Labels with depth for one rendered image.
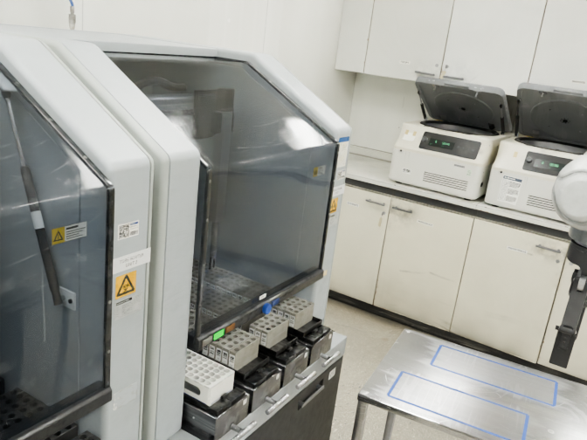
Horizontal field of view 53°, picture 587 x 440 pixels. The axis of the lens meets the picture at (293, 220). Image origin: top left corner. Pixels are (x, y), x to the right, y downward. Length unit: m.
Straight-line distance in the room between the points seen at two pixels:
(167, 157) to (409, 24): 2.86
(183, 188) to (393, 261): 2.62
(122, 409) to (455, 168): 2.58
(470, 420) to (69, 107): 1.19
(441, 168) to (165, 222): 2.49
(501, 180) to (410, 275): 0.81
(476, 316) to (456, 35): 1.67
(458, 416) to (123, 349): 0.85
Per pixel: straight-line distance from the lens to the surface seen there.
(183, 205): 1.25
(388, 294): 3.82
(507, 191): 3.44
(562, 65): 3.64
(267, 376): 1.63
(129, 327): 1.24
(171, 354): 1.39
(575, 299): 1.11
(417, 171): 3.57
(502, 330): 3.65
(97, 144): 1.12
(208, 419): 1.50
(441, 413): 1.62
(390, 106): 4.27
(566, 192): 0.91
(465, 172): 3.47
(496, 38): 3.71
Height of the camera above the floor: 1.69
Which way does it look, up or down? 17 degrees down
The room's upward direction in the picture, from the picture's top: 7 degrees clockwise
